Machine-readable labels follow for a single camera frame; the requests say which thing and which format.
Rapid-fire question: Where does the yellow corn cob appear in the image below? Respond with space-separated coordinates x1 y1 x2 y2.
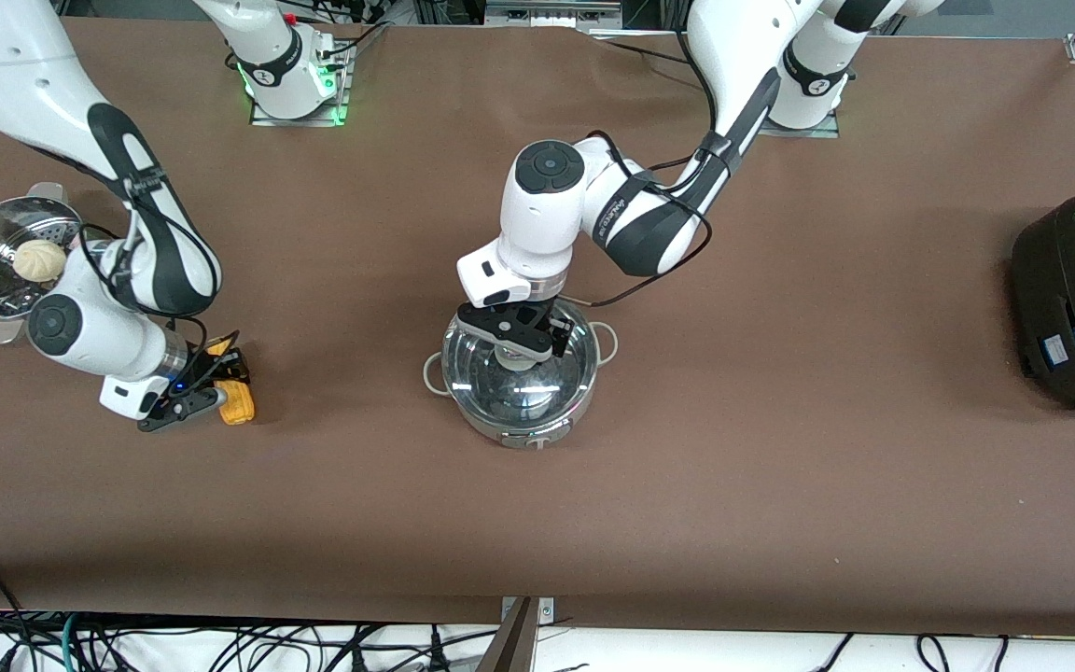
209 342 257 427

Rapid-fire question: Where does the glass pot lid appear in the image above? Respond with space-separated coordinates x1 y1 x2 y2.
442 303 597 423

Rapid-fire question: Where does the white steamed bun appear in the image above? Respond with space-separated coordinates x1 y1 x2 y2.
14 240 67 284

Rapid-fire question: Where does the grey equipment box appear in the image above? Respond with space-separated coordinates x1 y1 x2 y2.
483 0 624 29

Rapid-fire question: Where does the stainless steel pot with handles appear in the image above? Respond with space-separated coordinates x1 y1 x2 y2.
423 299 620 451

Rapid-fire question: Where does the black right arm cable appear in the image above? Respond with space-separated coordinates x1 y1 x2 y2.
78 173 242 385

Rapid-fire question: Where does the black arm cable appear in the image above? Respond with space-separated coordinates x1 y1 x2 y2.
78 173 242 385
584 28 781 309

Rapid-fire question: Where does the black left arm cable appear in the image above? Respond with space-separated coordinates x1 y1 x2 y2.
584 28 781 309

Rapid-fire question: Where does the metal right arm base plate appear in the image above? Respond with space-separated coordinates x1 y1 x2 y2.
248 42 352 127

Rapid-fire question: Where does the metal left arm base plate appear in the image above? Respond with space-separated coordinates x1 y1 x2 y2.
760 110 842 140

